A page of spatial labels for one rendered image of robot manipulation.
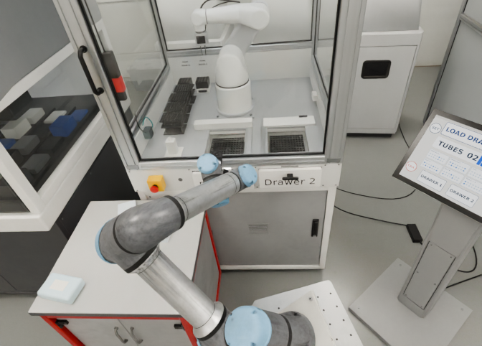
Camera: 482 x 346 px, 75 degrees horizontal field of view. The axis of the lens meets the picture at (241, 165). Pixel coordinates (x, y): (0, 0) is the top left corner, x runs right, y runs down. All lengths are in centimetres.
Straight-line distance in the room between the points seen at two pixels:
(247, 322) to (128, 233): 39
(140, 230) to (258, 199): 95
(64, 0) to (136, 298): 109
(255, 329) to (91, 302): 75
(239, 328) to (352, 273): 142
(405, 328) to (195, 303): 142
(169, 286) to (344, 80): 92
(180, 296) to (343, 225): 172
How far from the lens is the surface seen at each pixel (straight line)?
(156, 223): 78
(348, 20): 118
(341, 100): 130
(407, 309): 217
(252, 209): 169
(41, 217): 168
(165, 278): 91
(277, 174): 147
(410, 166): 144
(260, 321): 91
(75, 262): 159
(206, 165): 112
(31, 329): 252
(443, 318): 223
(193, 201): 85
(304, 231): 184
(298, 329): 101
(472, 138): 142
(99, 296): 144
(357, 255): 233
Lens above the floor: 189
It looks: 40 degrees down
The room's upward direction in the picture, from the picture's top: 7 degrees counter-clockwise
